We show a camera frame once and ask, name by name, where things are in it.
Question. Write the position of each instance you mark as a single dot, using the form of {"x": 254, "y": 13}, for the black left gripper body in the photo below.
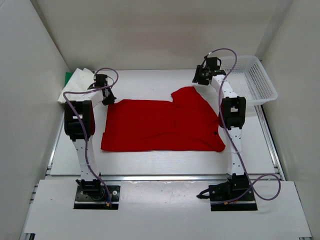
{"x": 108, "y": 88}

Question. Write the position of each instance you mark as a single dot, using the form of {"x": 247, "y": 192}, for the red t shirt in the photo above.
{"x": 186, "y": 123}

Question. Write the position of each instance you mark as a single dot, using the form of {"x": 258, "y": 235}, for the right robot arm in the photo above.
{"x": 232, "y": 111}

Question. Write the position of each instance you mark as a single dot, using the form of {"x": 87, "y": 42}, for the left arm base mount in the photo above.
{"x": 92, "y": 195}

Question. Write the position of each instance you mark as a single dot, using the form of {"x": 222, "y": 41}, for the aluminium front rail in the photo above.
{"x": 161, "y": 177}

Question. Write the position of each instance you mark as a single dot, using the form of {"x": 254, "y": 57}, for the white plastic mesh basket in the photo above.
{"x": 249, "y": 79}

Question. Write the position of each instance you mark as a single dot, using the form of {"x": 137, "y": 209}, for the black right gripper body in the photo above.
{"x": 206, "y": 71}

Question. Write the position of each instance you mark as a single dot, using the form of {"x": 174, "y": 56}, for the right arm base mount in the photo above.
{"x": 225, "y": 195}

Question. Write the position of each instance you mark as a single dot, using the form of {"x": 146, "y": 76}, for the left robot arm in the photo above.
{"x": 79, "y": 125}

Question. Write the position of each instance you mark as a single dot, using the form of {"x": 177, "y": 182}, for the green polo t shirt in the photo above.
{"x": 68, "y": 76}

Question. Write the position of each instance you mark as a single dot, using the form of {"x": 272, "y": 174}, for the white t shirt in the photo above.
{"x": 80, "y": 80}

